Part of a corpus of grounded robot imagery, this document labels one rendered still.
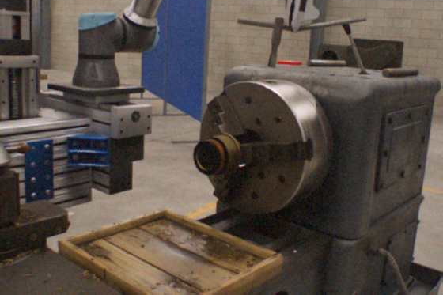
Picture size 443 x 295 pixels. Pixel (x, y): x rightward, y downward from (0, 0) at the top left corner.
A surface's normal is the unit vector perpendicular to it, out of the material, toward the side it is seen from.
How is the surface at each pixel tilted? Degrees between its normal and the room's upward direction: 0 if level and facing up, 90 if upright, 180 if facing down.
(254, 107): 90
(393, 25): 90
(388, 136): 90
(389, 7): 90
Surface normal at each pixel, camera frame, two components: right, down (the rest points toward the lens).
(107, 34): 0.70, 0.17
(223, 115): 0.62, -0.50
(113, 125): -0.63, 0.11
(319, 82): -0.45, -0.58
